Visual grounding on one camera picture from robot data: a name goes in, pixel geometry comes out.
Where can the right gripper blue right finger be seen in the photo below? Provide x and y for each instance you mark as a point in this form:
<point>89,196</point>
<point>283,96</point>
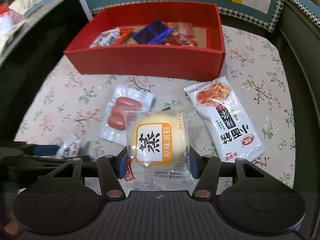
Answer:
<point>196,163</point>

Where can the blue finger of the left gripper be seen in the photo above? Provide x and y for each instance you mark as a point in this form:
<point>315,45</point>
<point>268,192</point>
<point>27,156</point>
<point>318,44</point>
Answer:
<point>45,150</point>

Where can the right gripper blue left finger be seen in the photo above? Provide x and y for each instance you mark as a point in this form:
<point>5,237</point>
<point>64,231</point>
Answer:
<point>121,163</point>

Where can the small white red snack packet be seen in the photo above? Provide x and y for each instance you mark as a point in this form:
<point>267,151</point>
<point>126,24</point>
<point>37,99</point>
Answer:
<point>72,147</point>

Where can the steamed cake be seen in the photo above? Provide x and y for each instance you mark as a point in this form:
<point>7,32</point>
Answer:
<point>157,147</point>

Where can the white noodle snack packet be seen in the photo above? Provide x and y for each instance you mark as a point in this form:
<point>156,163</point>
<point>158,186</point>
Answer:
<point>228,124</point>

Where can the vacuum packed sausages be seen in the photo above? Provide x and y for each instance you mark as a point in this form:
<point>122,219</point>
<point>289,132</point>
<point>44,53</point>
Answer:
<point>113,125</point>

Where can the green white Kapron wafer packet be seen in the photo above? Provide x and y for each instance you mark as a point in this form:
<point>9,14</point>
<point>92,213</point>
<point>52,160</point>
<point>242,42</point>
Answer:
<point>106,38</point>

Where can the red crown spicy strip packet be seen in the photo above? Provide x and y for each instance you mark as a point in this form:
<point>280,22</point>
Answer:
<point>124,34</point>

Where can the pink pastry packet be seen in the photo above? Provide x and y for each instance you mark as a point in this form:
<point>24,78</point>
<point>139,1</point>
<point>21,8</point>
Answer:
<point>181,30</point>

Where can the blue foil snack packet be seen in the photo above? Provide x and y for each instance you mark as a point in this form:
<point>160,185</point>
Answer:
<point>155,32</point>

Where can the red Trolli candy bag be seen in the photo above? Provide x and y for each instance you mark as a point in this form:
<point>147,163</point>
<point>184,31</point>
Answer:
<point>190,42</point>

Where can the floral tablecloth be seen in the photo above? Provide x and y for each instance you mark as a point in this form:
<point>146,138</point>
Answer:
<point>71,103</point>

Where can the dark glass side table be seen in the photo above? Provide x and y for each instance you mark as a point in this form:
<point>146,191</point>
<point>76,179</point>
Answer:
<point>32,55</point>

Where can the red cardboard box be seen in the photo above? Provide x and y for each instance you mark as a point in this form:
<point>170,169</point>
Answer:
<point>201,63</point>

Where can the papers and bags on side table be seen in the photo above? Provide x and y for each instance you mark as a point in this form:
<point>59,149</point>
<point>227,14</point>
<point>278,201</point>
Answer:
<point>11,22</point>

